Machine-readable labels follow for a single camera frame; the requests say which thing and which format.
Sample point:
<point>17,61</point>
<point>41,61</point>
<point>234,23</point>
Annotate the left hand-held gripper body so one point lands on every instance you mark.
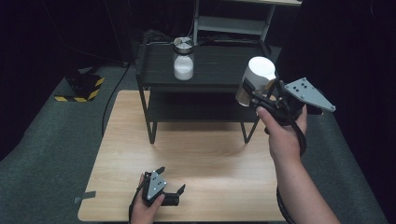
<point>154,186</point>

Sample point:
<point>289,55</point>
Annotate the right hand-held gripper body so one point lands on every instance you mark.
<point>306,93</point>

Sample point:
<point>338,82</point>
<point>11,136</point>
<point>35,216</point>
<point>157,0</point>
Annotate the white cup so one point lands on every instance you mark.
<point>260,70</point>

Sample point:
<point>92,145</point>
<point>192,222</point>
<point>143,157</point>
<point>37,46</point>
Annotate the black two-tier shelf rack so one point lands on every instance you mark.
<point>218,67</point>

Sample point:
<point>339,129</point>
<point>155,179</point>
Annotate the glass shaker with metal lid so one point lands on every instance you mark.
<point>183,63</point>

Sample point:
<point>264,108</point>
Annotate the person's left hand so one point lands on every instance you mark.
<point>144,214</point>

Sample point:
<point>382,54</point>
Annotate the person's right hand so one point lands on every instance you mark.
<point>285,141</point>

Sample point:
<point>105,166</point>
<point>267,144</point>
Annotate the black base with yellow stripes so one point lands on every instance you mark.
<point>314,109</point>
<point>84,87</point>

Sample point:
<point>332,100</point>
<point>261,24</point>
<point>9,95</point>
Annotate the grey metal stand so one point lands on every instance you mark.
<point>232,25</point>

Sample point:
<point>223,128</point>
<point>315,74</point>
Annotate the grey tape strip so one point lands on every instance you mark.
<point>84,196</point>

